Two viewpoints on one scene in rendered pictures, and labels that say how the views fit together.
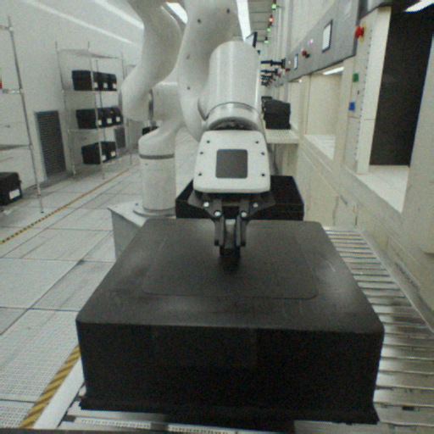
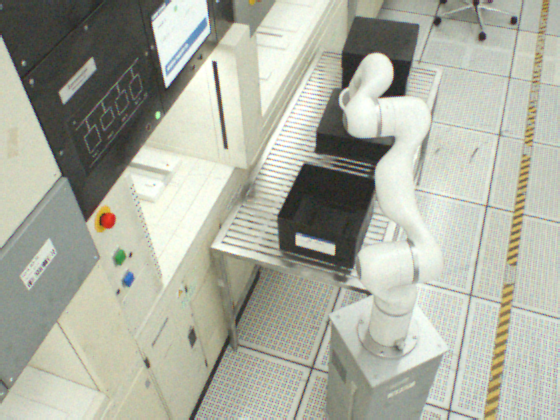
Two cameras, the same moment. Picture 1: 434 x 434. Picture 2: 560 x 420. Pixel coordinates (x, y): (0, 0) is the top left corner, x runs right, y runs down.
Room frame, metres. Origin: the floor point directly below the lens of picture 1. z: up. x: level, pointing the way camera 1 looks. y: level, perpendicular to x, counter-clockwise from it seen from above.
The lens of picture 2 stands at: (2.19, 0.16, 2.43)
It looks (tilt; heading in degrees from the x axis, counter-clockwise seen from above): 49 degrees down; 196
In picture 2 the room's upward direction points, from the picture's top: 3 degrees counter-clockwise
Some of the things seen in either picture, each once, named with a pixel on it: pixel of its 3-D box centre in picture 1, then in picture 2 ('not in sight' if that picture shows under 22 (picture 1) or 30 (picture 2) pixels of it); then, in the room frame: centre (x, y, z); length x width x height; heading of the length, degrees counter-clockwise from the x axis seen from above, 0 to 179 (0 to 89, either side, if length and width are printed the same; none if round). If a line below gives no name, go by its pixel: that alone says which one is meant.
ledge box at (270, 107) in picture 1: (276, 115); not in sight; (3.88, -0.62, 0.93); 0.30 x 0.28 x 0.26; 171
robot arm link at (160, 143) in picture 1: (164, 119); (387, 276); (1.22, 0.18, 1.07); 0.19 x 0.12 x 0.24; 111
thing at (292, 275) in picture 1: (230, 280); (360, 122); (0.41, -0.01, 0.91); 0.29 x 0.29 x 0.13; 87
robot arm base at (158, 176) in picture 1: (158, 182); (390, 315); (1.20, 0.21, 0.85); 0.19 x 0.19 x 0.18
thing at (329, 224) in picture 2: (241, 219); (327, 214); (0.84, -0.06, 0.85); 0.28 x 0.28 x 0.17; 83
